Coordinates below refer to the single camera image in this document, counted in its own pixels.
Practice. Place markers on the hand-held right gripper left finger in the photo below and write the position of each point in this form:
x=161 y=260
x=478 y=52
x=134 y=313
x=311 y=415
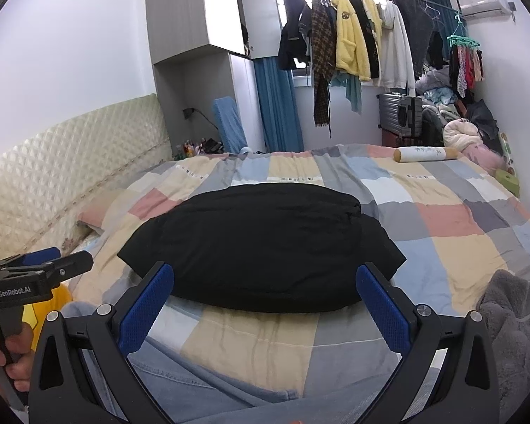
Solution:
x=143 y=309

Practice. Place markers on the pink pillow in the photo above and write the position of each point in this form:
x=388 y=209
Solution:
x=101 y=210

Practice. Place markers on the blue covered board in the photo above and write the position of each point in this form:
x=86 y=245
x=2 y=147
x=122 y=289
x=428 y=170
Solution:
x=229 y=123

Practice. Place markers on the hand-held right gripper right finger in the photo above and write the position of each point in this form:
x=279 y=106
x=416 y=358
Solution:
x=382 y=313

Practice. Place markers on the blue curtain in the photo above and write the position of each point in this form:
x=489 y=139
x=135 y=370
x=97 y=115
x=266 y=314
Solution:
x=278 y=106

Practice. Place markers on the yellow cloth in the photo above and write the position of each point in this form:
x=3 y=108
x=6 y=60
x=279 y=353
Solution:
x=57 y=302

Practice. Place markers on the teal scarf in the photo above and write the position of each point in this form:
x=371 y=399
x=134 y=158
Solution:
x=353 y=92

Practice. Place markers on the red suitcase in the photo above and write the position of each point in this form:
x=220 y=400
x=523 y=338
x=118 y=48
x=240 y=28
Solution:
x=388 y=138

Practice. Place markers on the hanging small laundry bunch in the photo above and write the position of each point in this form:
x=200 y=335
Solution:
x=466 y=68

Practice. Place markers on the cream quilted headboard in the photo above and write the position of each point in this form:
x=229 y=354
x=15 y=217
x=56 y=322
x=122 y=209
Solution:
x=70 y=154

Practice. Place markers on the black puffer jacket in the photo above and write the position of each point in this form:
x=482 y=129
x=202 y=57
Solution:
x=265 y=247

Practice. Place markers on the hanging black long garment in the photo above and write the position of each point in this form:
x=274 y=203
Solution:
x=367 y=39

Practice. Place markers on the grey hard suitcase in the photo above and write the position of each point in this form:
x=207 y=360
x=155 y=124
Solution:
x=395 y=112

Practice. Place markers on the brown houndstooth scarf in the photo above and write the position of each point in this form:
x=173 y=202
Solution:
x=322 y=66

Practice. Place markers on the wall socket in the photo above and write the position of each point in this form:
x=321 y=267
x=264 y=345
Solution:
x=189 y=113

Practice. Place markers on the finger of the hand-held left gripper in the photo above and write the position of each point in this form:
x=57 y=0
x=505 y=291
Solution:
x=73 y=265
x=37 y=255

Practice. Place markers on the teal curtain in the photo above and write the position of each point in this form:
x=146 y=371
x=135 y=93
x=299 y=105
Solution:
x=444 y=13

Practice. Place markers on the person's left hand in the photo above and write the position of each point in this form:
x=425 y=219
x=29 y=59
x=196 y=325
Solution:
x=22 y=353

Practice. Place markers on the hanging black short jacket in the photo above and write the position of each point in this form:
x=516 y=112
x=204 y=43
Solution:
x=293 y=31

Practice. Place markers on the green foam block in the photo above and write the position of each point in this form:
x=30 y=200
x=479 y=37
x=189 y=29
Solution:
x=510 y=184

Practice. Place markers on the dark grey coat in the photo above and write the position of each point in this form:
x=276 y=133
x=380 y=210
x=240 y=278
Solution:
x=417 y=22

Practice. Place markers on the grey fluffy towel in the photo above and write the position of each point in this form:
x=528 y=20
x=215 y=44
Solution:
x=516 y=340

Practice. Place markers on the blue jeans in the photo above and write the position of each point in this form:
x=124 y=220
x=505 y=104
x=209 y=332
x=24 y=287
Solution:
x=168 y=375

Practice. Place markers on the white air conditioner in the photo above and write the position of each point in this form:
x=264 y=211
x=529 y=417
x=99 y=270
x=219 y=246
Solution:
x=481 y=9

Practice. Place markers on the cream fleece garment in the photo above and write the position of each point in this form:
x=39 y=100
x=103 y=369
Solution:
x=461 y=134

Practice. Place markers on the yellow fleece jacket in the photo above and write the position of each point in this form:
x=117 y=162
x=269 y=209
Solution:
x=349 y=39

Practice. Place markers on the cluster of small bottles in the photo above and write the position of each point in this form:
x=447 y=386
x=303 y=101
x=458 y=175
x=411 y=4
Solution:
x=196 y=146

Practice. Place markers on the green clip hanger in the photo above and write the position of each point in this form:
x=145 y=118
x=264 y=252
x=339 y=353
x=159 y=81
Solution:
x=463 y=40

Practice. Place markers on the cream cylinder pillow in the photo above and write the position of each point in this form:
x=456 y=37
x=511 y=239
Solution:
x=424 y=154

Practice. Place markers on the white hoodie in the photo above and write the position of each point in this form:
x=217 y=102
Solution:
x=397 y=48

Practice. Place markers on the grey wardrobe cabinet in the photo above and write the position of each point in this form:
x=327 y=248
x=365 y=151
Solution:
x=181 y=9

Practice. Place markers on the window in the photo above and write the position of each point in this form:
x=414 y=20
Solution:
x=301 y=77

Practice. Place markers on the patchwork bed quilt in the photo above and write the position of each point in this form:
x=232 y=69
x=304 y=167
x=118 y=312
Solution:
x=424 y=212

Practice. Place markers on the pile of mixed clothes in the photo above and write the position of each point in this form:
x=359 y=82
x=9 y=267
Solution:
x=441 y=97

